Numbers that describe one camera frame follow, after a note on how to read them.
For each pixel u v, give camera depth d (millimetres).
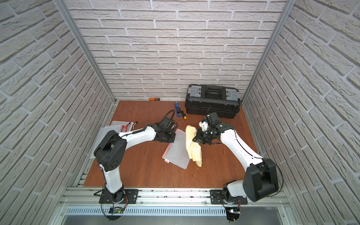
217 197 741
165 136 735
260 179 412
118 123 1061
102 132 1010
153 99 1215
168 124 755
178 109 1134
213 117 673
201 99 974
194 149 758
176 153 911
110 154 493
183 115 1098
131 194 748
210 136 677
